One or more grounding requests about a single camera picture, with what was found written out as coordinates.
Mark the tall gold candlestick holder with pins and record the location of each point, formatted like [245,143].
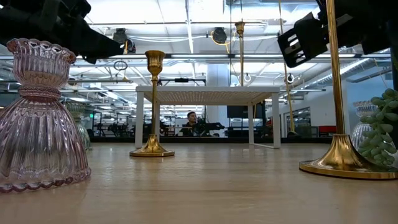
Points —
[342,155]

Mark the clear ribbed glass candle holder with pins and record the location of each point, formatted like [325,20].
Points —
[362,124]

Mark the medium gold candlestick holder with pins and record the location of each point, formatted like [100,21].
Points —
[241,62]

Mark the red seat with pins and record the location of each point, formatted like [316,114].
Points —
[327,129]

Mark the dark wall monitor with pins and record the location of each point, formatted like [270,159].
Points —
[237,111]

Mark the potted green succulent plant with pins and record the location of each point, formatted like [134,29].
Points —
[381,137]

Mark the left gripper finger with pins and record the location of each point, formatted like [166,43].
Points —
[96,45]

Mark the short gold candlestick holder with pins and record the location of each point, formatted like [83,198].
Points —
[152,146]

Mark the black background robot arm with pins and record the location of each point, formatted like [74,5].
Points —
[213,127]

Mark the white perforated metal shelf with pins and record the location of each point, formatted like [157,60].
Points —
[208,93]

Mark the green ribbed glass candle holder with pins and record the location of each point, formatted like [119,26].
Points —
[83,130]

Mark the person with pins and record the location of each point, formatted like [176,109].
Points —
[191,123]

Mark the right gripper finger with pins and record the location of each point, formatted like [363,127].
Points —
[306,43]

